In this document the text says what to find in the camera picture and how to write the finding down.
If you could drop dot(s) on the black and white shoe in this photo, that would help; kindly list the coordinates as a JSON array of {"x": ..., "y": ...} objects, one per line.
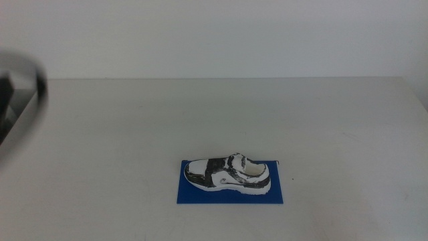
[{"x": 230, "y": 175}]

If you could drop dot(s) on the blue rectangular mat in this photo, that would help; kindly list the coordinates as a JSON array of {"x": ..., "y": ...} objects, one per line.
[{"x": 197, "y": 195}]

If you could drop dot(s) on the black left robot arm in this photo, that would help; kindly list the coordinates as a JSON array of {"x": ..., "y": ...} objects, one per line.
[{"x": 20, "y": 100}]

